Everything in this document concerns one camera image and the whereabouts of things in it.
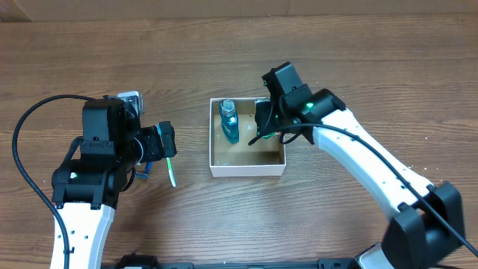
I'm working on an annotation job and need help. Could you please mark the white cardboard box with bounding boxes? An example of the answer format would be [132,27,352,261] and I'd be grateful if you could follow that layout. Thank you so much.
[209,97,287,177]

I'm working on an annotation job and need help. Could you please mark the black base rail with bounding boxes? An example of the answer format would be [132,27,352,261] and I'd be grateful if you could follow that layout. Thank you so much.
[100,253,422,269]

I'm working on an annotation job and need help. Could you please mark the green white packet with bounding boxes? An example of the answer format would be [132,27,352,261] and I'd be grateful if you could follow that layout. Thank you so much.
[262,132,281,139]

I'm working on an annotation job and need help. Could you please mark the right black cable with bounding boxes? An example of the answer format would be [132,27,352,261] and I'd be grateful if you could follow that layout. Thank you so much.
[247,100,478,259]

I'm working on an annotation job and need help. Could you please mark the green white toothbrush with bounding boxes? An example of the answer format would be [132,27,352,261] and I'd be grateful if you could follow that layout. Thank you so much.
[157,124,177,188]

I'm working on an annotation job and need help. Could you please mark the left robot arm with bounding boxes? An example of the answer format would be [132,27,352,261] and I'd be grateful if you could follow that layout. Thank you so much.
[50,97,177,268]

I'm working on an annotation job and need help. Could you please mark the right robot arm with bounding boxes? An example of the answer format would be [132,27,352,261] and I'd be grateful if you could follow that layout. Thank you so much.
[250,62,473,268]

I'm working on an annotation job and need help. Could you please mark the blue mouthwash bottle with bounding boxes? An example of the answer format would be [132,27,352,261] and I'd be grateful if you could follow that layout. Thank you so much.
[220,99,239,144]

